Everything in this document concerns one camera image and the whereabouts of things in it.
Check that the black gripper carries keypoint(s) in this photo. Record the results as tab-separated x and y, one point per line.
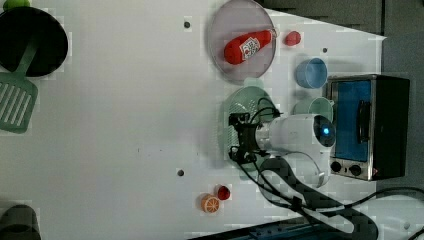
247	149

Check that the green plastic strainer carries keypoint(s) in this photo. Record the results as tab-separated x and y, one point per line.
253	99

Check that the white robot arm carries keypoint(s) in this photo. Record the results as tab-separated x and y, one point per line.
284	152

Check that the toy red tomato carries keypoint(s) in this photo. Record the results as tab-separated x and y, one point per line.
223	193

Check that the toy orange slice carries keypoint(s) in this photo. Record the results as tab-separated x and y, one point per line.
210	204

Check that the green plastic cup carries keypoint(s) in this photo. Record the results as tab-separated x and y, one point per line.
319	105

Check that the blue plastic cup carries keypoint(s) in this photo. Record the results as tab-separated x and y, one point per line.
312	73

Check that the plush ketchup bottle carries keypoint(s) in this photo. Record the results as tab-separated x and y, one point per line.
243	47

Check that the toy strawberry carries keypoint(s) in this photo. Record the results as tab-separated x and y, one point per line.
293	38

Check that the black toaster oven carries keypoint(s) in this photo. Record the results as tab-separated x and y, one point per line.
371	120

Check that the grey round plate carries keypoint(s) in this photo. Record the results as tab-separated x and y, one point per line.
233	19

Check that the green plastic spatula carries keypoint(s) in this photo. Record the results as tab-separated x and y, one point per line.
18	94

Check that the grey cylinder container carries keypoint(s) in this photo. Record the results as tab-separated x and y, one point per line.
19	223

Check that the black utensil holder cup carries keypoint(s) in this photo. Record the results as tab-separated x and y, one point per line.
23	26

